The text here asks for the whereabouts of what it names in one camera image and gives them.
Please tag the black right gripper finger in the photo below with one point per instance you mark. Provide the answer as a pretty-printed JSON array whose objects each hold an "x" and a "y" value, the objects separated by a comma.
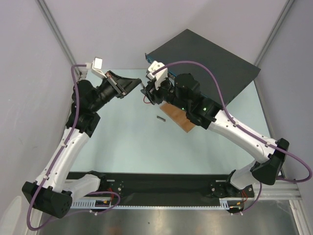
[
  {"x": 144, "y": 94},
  {"x": 150, "y": 91}
]

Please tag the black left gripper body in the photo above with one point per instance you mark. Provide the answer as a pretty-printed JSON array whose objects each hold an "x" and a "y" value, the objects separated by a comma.
[{"x": 108, "y": 90}]

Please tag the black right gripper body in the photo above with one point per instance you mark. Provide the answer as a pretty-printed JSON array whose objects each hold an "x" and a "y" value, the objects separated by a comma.
[{"x": 151, "y": 93}]

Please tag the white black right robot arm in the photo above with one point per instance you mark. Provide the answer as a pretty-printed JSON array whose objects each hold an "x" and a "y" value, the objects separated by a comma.
[{"x": 185, "y": 94}]

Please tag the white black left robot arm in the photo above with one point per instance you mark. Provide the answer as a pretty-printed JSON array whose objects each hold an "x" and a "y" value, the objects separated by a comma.
[{"x": 49, "y": 192}]

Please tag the wooden base board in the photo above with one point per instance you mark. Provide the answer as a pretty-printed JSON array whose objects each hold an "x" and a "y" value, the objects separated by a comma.
[{"x": 178, "y": 116}]

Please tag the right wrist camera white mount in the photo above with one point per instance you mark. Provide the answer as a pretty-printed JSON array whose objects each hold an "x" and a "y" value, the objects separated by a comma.
[{"x": 158, "y": 72}]

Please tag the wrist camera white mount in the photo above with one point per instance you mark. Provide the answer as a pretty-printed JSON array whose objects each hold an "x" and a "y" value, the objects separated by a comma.
[
  {"x": 94, "y": 67},
  {"x": 158, "y": 72}
]

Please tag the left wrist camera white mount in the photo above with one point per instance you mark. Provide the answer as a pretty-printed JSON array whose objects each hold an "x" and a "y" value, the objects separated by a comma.
[{"x": 94, "y": 67}]

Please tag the blue black network switch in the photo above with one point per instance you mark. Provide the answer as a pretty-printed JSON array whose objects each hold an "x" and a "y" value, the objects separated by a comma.
[{"x": 232, "y": 73}]

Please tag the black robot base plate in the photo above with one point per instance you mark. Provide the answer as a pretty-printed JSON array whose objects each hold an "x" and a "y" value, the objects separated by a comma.
[{"x": 156, "y": 188}]

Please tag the aluminium frame post left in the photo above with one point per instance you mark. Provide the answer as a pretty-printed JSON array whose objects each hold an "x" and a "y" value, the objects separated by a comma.
[{"x": 51, "y": 22}]

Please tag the aluminium frame post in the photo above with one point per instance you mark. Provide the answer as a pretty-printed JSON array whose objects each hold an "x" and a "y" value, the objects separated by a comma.
[
  {"x": 275, "y": 29},
  {"x": 51, "y": 22}
]

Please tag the grey slotted cable duct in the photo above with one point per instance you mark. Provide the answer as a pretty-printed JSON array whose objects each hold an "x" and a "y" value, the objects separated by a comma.
[{"x": 211, "y": 204}]

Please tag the aluminium frame post right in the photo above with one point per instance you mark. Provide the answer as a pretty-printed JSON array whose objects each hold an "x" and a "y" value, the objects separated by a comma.
[{"x": 275, "y": 29}]

